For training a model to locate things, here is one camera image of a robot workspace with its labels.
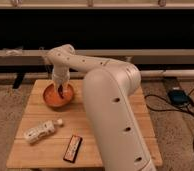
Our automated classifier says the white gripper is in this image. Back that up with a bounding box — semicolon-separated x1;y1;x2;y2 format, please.
52;65;70;97

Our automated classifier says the dark chocolate bar wrapper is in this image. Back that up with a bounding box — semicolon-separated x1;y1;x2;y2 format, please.
63;135;83;163

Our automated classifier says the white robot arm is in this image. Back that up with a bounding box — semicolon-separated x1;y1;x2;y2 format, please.
47;44;156;171

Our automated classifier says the white wall rail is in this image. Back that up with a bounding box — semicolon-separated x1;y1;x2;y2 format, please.
0;46;194;70

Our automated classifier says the orange ceramic bowl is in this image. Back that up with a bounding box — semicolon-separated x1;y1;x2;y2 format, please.
43;83;74;108

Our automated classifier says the wooden table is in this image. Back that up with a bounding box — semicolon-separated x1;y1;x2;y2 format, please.
5;78;164;170

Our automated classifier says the black power adapter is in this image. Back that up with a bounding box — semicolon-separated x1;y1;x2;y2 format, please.
168;89;189;106

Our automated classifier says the white plastic bottle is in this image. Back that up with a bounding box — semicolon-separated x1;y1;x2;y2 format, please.
23;119;64;144

